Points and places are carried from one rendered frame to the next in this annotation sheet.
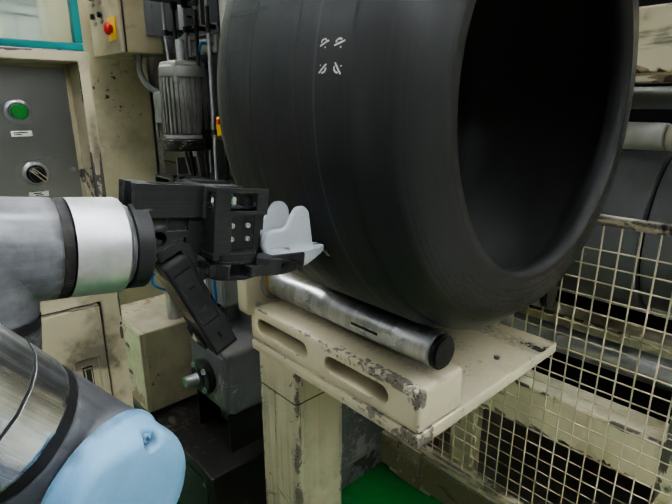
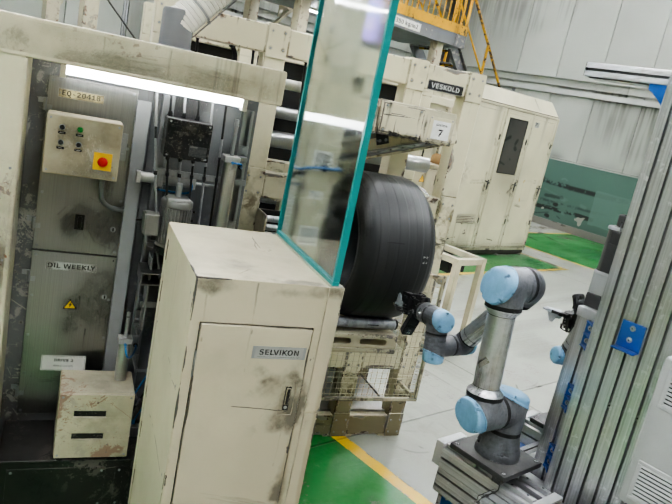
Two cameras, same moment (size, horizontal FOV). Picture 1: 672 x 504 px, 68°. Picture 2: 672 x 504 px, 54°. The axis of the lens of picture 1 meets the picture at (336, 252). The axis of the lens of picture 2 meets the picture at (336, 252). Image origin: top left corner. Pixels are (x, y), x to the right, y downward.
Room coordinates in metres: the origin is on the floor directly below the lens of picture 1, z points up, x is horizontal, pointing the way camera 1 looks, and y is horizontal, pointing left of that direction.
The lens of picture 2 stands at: (0.00, 2.42, 1.75)
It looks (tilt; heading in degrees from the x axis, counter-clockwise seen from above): 13 degrees down; 289
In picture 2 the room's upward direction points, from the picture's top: 12 degrees clockwise
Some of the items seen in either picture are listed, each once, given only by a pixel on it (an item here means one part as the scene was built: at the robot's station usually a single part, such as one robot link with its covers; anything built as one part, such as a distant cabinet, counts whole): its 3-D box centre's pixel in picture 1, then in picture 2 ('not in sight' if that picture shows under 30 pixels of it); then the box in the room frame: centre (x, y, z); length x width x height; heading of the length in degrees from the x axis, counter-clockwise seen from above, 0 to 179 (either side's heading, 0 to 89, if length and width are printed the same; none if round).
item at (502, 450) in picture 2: not in sight; (500, 439); (0.01, 0.29, 0.77); 0.15 x 0.15 x 0.10
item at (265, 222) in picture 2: not in sight; (276, 245); (1.18, -0.25, 1.05); 0.20 x 0.15 x 0.30; 42
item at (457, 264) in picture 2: not in sight; (431, 295); (0.83, -2.57, 0.40); 0.60 x 0.35 x 0.80; 152
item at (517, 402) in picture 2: not in sight; (507, 407); (0.02, 0.30, 0.88); 0.13 x 0.12 x 0.14; 55
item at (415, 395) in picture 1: (342, 350); (353, 337); (0.67, -0.01, 0.83); 0.36 x 0.09 x 0.06; 42
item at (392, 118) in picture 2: not in sight; (382, 116); (0.87, -0.42, 1.71); 0.61 x 0.25 x 0.15; 42
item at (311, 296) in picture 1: (345, 310); (357, 322); (0.67, -0.01, 0.90); 0.35 x 0.05 x 0.05; 42
